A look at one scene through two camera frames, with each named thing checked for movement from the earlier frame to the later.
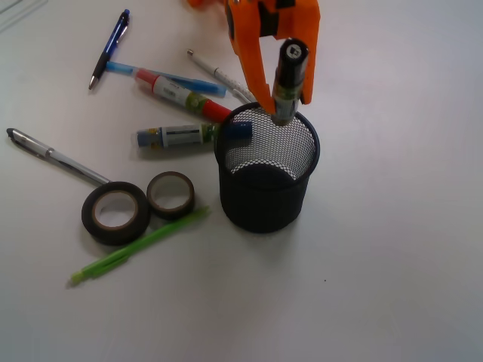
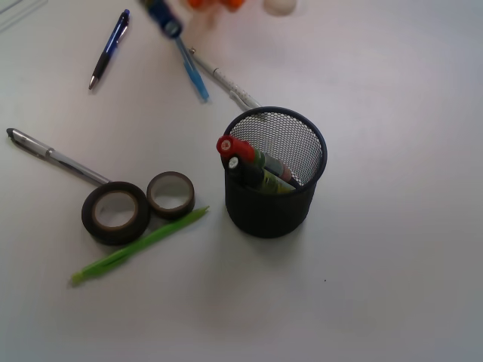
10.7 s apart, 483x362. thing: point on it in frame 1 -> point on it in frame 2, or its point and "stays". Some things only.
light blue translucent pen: x=189 y=84 -> x=192 y=71
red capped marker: x=216 y=108 -> x=230 y=145
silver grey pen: x=45 y=151 stays
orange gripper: x=281 y=19 -> x=231 y=5
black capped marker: x=288 y=81 -> x=246 y=170
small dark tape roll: x=170 y=194 stays
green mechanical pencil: x=141 y=246 stays
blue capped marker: x=164 y=136 -> x=162 y=13
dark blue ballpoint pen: x=118 y=33 stays
